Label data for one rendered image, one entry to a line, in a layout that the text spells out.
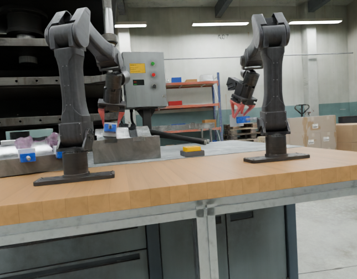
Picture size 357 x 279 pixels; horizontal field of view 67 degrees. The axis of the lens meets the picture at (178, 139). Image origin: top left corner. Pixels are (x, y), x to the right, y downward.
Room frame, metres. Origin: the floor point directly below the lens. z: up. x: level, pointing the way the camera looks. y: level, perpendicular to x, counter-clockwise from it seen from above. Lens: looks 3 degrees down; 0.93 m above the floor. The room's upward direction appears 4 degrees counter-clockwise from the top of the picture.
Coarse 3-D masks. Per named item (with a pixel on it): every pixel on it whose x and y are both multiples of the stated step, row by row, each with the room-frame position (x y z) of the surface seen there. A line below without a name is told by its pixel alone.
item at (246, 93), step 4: (244, 84) 1.11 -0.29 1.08; (244, 88) 1.11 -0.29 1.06; (248, 88) 1.11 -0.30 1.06; (252, 88) 1.11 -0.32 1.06; (244, 92) 1.12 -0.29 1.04; (248, 92) 1.11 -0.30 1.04; (252, 92) 1.12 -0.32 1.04; (232, 96) 1.14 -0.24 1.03; (236, 96) 1.12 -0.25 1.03; (240, 96) 1.13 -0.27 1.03; (244, 96) 1.12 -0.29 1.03; (248, 96) 1.12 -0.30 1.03; (252, 96) 1.18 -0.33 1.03; (240, 100) 1.10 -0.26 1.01; (244, 100) 1.11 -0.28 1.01; (248, 100) 1.12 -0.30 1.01; (252, 100) 1.14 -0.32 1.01; (256, 100) 1.15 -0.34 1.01
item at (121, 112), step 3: (108, 105) 0.99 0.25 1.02; (105, 108) 0.99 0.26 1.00; (108, 108) 0.99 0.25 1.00; (111, 108) 0.99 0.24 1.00; (114, 108) 1.00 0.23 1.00; (117, 108) 1.00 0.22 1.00; (120, 108) 1.02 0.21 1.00; (123, 108) 1.03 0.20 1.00; (120, 111) 1.00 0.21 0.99; (123, 111) 1.01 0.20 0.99; (120, 114) 1.01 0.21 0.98; (123, 114) 1.01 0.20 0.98; (120, 117) 1.02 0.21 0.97; (117, 126) 1.05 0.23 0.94
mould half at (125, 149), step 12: (96, 132) 1.28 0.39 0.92; (120, 132) 1.30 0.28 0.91; (144, 132) 1.31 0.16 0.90; (96, 144) 1.01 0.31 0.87; (108, 144) 1.02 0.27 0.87; (120, 144) 1.04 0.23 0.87; (132, 144) 1.05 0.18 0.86; (144, 144) 1.06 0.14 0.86; (156, 144) 1.07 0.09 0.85; (96, 156) 1.01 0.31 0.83; (108, 156) 1.02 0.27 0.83; (120, 156) 1.04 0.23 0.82; (132, 156) 1.05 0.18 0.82; (144, 156) 1.06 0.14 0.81; (156, 156) 1.07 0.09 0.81
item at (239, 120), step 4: (236, 116) 1.17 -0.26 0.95; (240, 116) 1.18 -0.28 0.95; (244, 116) 1.14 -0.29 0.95; (248, 116) 1.15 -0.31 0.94; (232, 120) 1.18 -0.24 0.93; (236, 120) 1.16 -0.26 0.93; (240, 120) 1.15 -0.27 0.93; (244, 120) 1.14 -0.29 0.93; (248, 120) 1.13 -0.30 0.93; (232, 124) 1.18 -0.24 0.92; (236, 124) 1.16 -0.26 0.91; (240, 124) 1.18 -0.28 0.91
